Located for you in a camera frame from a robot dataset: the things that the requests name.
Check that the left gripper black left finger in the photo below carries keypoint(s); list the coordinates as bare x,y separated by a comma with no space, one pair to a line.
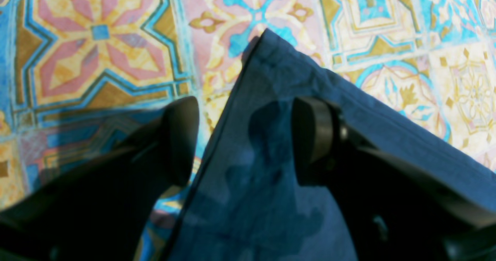
98,211

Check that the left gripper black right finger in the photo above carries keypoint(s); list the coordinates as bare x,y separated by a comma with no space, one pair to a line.
393,210

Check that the dark navy t-shirt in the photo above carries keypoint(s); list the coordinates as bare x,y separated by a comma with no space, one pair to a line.
246,203

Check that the patterned tile tablecloth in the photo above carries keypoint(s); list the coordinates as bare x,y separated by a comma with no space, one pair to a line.
80,76

